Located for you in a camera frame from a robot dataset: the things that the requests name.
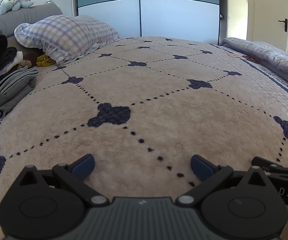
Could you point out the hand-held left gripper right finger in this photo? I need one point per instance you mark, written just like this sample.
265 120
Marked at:
201 168

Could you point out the beige patterned bed blanket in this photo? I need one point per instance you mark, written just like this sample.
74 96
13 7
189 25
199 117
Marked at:
158 105

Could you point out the grey padded headboard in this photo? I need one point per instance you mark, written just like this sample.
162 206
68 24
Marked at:
29 15

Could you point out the cream room door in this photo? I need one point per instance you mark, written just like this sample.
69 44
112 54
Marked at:
271 5

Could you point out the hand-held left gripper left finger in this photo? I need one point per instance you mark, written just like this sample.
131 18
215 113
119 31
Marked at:
84 167

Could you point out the grey blue quilt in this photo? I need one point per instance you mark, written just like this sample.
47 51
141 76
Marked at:
271 55

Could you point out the folded grey striped garment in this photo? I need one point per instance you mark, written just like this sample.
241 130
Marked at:
11 90

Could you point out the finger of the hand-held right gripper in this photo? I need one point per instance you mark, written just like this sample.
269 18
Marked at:
278 166

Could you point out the brown plush toy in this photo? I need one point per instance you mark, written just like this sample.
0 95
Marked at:
26 61

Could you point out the yellow cloth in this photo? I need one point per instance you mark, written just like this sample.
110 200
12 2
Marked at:
45 60

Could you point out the plaid pillow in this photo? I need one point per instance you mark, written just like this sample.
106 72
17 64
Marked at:
69 32

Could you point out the blue sliding door wardrobe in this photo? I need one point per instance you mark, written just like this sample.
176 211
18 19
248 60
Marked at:
178 15

